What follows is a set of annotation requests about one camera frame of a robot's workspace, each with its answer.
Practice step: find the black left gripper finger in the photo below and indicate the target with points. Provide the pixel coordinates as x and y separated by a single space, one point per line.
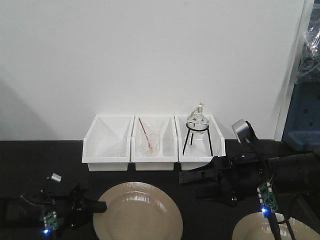
91 206

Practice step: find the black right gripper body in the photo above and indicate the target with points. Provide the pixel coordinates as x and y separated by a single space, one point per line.
239 166

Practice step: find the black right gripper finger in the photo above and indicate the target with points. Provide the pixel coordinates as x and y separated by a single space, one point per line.
198 175
217 191

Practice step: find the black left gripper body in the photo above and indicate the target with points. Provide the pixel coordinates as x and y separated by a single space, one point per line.
68 209

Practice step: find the beige round plate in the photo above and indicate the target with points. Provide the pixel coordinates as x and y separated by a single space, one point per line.
138 211
255 226

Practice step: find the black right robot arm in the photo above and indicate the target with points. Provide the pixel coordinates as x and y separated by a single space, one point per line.
230 179

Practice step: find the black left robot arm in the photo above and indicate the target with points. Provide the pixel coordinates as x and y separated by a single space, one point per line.
25 211

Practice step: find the left green circuit board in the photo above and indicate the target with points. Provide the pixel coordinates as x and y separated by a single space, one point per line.
51 221

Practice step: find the green circuit board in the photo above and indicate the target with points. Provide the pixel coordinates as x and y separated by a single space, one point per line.
51 221
267 198

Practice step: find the right white storage bin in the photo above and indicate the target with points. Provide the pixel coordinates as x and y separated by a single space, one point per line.
198 154

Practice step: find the white storage bin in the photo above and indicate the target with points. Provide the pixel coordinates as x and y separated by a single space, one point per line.
168 155
198 154
107 144

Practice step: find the right green circuit board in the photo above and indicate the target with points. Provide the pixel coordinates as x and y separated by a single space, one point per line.
267 198

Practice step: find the red glass stirring rod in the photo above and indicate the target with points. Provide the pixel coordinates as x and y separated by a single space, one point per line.
146 136

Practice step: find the middle white storage bin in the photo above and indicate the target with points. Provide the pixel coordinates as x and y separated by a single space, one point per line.
168 155

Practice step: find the clear glass beaker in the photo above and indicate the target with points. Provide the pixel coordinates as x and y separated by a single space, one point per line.
155 141

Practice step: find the glass alcohol lamp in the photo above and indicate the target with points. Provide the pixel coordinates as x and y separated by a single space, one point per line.
196 122

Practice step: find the left white storage bin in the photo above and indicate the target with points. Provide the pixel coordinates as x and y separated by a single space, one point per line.
107 144

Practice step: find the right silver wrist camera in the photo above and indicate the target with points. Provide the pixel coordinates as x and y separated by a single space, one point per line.
243 131

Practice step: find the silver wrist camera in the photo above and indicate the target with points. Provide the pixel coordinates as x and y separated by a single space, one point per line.
243 131
55 177

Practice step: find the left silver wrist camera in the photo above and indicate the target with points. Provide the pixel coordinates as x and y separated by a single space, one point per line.
55 177

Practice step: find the black wire tripod stand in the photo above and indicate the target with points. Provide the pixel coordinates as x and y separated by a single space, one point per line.
191 131

